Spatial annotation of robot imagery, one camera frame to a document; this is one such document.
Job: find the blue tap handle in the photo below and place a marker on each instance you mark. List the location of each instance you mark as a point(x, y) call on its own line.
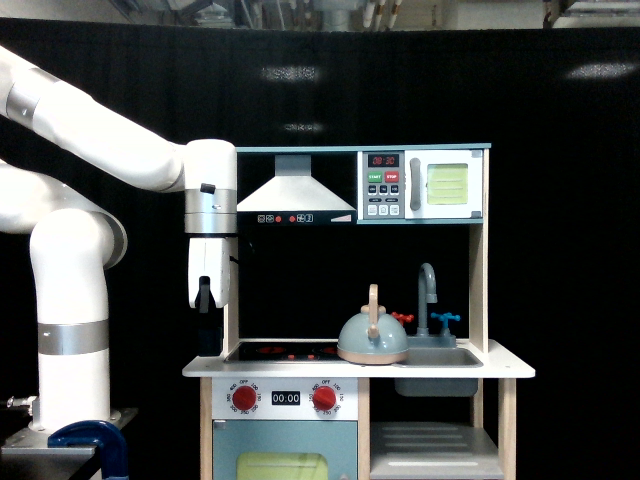
point(445, 319)

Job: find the grey toy faucet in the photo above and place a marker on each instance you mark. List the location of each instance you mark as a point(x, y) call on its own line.
point(427, 294)

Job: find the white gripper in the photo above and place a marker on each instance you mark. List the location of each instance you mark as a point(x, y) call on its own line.
point(212, 273)

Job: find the left red stove knob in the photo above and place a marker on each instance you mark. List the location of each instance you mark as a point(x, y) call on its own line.
point(244, 398)

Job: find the wooden toy kitchen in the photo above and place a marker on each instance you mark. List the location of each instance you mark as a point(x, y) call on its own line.
point(304, 283)

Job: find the blue clamp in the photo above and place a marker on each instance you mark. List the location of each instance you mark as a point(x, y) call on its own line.
point(105, 436)

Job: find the grey toy sink basin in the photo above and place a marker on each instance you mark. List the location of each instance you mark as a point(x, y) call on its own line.
point(440, 359)

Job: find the toy microwave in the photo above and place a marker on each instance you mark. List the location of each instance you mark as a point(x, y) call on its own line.
point(421, 184)

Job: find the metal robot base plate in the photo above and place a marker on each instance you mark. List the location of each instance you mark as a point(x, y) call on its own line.
point(35, 442)

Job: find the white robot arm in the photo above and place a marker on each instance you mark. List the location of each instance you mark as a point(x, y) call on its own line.
point(73, 241)

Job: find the teal toy oven door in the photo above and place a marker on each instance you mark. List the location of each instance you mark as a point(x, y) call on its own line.
point(336, 441)

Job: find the right red stove knob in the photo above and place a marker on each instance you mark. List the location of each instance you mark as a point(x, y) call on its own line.
point(324, 398)

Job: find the grey toy range hood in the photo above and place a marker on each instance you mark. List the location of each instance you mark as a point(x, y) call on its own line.
point(293, 197)

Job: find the black toy stove top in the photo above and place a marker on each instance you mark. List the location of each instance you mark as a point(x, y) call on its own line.
point(284, 351)

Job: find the blue-grey toy teapot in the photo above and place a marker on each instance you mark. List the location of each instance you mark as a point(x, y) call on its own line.
point(373, 337)

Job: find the red stove knob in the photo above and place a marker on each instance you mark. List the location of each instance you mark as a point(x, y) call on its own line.
point(244, 398)
point(324, 398)

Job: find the grey lower shelf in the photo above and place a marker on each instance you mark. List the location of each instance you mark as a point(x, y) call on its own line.
point(432, 450)

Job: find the red tap handle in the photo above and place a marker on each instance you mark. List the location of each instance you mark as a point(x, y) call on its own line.
point(403, 319)

